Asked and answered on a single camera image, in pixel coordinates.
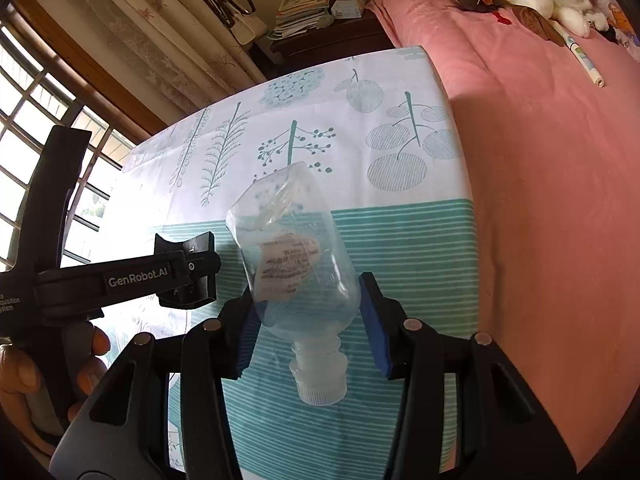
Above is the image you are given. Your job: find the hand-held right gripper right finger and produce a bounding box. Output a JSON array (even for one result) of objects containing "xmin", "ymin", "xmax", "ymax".
[{"xmin": 357, "ymin": 271, "xmax": 576, "ymax": 480}]

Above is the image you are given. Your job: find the clear plastic bottle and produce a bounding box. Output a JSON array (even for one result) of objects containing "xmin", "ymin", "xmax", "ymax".
[{"xmin": 225, "ymin": 161, "xmax": 362, "ymax": 407}]

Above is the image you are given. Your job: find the grid-framed window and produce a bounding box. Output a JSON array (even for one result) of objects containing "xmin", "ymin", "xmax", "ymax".
[{"xmin": 0, "ymin": 15, "xmax": 136, "ymax": 273}]

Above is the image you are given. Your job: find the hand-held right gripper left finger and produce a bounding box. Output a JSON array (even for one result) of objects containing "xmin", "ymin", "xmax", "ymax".
[{"xmin": 52, "ymin": 290, "xmax": 261, "ymax": 480}]

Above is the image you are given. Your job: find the tree-print blue tablecloth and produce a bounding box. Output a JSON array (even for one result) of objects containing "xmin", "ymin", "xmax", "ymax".
[{"xmin": 107, "ymin": 46, "xmax": 483, "ymax": 476}]

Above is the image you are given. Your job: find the white marker pen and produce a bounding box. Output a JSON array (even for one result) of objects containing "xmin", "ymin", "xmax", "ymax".
[{"xmin": 550, "ymin": 20, "xmax": 606, "ymax": 88}]

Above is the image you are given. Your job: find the brown plush leaf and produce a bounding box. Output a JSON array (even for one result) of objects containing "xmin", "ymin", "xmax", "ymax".
[{"xmin": 512, "ymin": 4, "xmax": 567, "ymax": 48}]

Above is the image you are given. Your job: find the pink bed blanket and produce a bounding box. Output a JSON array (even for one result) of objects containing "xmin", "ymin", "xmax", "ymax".
[{"xmin": 367, "ymin": 0, "xmax": 640, "ymax": 471}]

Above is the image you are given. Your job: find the stack of books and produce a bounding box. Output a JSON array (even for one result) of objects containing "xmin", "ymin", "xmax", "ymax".
[{"xmin": 267, "ymin": 0, "xmax": 333, "ymax": 41}]

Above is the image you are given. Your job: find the white box on nightstand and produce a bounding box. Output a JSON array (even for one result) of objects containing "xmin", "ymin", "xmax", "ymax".
[{"xmin": 327, "ymin": 0, "xmax": 376, "ymax": 18}]

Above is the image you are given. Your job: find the person's left hand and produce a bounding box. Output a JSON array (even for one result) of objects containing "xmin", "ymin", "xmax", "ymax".
[{"xmin": 0, "ymin": 325, "xmax": 112, "ymax": 422}]

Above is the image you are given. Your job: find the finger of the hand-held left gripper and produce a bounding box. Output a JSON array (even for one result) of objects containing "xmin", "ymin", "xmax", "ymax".
[{"xmin": 169, "ymin": 251, "xmax": 222, "ymax": 291}]

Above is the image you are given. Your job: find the beige floral curtain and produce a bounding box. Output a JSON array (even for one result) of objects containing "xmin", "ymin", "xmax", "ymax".
[{"xmin": 45, "ymin": 0, "xmax": 268, "ymax": 121}]

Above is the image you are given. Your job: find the dark wooden nightstand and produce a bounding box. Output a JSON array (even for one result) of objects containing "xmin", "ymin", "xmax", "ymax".
[{"xmin": 250, "ymin": 7, "xmax": 396, "ymax": 66}]

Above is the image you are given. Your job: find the white fluffy plush toy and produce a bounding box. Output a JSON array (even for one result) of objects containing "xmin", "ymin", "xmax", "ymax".
[{"xmin": 547, "ymin": 0, "xmax": 611, "ymax": 38}]

